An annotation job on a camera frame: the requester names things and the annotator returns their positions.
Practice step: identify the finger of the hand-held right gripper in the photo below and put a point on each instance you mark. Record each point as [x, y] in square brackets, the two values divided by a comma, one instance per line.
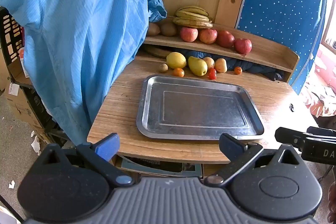
[288, 136]

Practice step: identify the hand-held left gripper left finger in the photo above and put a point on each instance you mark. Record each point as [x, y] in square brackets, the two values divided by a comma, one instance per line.
[107, 147]

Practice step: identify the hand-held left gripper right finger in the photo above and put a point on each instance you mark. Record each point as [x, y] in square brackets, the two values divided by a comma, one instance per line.
[231, 146]

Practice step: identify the metal tray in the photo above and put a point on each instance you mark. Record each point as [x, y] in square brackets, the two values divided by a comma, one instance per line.
[199, 108]

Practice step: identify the red tomato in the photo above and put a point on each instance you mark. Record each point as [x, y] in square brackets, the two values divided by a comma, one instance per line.
[212, 74]

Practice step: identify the small orange mandarin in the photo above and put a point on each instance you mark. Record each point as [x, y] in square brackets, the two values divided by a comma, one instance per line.
[237, 70]

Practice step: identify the yellow-green pear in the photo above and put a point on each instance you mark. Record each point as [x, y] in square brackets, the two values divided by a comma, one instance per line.
[197, 66]

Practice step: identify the orange tangerine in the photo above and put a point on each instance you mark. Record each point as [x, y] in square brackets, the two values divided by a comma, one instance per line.
[178, 72]

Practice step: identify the small brown kiwi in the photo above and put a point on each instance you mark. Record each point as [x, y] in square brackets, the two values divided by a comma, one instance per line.
[164, 67]

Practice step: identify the yellow lemon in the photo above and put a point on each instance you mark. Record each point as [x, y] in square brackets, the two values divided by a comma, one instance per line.
[176, 60]

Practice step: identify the pink patterned cloth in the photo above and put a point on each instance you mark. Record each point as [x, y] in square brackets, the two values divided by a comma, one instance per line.
[320, 92]

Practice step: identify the dark blue jacket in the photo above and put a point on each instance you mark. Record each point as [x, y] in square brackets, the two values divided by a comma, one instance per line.
[260, 70]

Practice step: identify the curved wooden shelf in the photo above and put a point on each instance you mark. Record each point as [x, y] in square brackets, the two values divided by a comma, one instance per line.
[267, 54]

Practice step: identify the cardboard box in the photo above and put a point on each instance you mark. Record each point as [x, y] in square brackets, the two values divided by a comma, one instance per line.
[21, 103]

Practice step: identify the red apple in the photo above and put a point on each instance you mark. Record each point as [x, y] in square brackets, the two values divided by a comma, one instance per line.
[225, 39]
[189, 34]
[242, 46]
[208, 35]

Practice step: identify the light blue coat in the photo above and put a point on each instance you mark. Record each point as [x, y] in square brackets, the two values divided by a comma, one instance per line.
[78, 29]

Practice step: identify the large brown kiwi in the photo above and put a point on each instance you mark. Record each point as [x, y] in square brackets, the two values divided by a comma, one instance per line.
[153, 29]
[168, 28]

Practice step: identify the blue white-dotted cloth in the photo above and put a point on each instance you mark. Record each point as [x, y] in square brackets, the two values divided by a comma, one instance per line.
[283, 8]

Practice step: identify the brown-spotted yellow banana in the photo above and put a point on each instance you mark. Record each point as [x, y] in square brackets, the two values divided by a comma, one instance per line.
[191, 23]

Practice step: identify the black plastic crate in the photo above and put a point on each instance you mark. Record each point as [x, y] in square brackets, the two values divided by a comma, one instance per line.
[10, 35]

